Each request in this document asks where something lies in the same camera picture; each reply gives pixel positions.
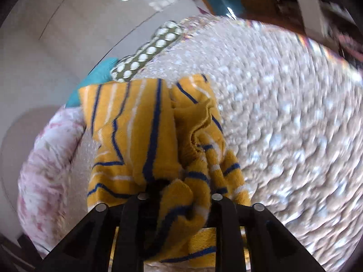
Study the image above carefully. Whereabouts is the blue pillow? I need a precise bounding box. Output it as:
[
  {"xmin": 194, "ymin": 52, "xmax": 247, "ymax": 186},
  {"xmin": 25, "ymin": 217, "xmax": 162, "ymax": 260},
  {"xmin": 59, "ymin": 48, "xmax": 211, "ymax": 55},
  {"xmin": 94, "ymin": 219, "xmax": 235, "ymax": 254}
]
[{"xmin": 66, "ymin": 57, "xmax": 119, "ymax": 107}]

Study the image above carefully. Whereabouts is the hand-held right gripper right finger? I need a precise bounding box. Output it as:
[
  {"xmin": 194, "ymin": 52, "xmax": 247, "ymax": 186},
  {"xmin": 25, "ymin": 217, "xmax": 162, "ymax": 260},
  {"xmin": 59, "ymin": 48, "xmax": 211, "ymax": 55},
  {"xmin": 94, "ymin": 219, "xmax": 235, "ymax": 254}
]
[{"xmin": 211, "ymin": 193, "xmax": 326, "ymax": 272}]

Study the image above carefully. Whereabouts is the wooden door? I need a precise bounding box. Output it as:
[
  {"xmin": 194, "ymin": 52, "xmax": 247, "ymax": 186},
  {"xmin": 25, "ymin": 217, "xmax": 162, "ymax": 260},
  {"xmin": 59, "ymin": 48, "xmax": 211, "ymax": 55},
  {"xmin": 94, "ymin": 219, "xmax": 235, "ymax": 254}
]
[{"xmin": 227, "ymin": 0, "xmax": 312, "ymax": 36}]

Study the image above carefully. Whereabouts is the pink floral comforter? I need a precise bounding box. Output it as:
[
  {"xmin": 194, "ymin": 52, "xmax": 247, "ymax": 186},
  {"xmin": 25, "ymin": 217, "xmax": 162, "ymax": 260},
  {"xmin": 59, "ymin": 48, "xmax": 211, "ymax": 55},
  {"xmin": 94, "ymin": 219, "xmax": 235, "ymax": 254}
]
[{"xmin": 17, "ymin": 106, "xmax": 87, "ymax": 258}]

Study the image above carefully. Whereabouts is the yellow striped sweater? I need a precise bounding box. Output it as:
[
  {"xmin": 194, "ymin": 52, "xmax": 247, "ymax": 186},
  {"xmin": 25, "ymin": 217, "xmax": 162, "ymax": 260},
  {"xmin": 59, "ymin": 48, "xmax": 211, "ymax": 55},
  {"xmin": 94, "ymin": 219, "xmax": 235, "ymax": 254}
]
[{"xmin": 79, "ymin": 74, "xmax": 252, "ymax": 268}]

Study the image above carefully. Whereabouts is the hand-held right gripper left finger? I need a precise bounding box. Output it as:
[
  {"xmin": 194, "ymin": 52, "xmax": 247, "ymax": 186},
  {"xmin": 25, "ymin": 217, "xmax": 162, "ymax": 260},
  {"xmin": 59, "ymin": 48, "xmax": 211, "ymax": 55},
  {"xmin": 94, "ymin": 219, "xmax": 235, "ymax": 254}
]
[{"xmin": 34, "ymin": 193, "xmax": 151, "ymax": 272}]

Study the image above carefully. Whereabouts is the beige dotted bed quilt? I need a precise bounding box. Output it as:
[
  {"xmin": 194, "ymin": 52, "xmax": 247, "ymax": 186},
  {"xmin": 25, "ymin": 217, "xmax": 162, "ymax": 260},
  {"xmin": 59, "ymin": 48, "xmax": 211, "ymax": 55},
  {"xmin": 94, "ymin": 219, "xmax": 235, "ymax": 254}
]
[{"xmin": 64, "ymin": 14, "xmax": 363, "ymax": 272}]

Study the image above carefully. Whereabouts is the cluttered clothes shelf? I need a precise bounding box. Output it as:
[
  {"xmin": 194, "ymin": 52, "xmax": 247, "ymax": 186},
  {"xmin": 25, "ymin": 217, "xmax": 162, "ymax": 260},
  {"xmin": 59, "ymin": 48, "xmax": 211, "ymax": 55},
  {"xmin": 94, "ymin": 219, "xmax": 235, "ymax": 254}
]
[{"xmin": 267, "ymin": 0, "xmax": 363, "ymax": 63}]

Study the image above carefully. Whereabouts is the green white-spotted pillow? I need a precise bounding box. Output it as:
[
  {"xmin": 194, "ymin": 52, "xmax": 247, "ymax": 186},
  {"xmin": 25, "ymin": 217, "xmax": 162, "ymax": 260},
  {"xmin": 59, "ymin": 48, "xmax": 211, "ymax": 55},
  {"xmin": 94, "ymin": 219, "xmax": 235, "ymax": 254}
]
[{"xmin": 110, "ymin": 20, "xmax": 184, "ymax": 83}]

